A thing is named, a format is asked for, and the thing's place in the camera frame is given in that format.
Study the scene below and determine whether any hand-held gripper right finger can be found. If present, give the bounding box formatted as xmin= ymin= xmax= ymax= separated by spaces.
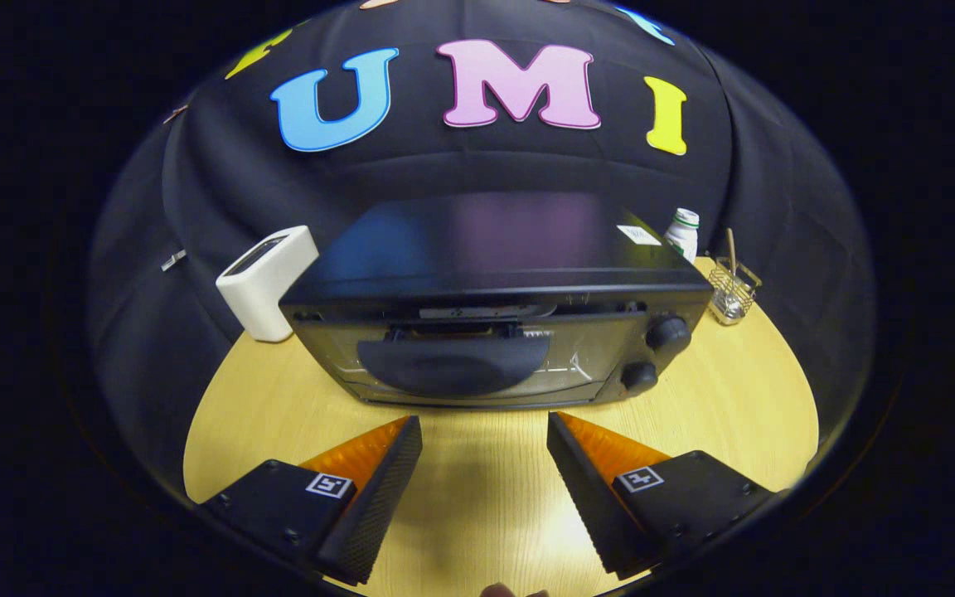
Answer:
xmin=545 ymin=410 xmax=777 ymax=581

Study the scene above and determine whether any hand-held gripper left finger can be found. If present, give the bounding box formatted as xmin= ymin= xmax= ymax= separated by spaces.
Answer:
xmin=196 ymin=415 xmax=424 ymax=586

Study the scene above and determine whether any black toaster oven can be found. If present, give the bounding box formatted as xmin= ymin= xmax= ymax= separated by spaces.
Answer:
xmin=279 ymin=192 xmax=715 ymax=411

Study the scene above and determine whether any white bread toaster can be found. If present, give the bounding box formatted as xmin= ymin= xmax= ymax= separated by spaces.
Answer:
xmin=216 ymin=226 xmax=321 ymax=343

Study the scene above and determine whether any white drink bottle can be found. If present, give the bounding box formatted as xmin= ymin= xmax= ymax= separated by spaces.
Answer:
xmin=664 ymin=208 xmax=700 ymax=265

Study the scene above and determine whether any wire mesh utensil holder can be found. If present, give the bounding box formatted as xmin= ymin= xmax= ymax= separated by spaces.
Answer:
xmin=708 ymin=257 xmax=763 ymax=326

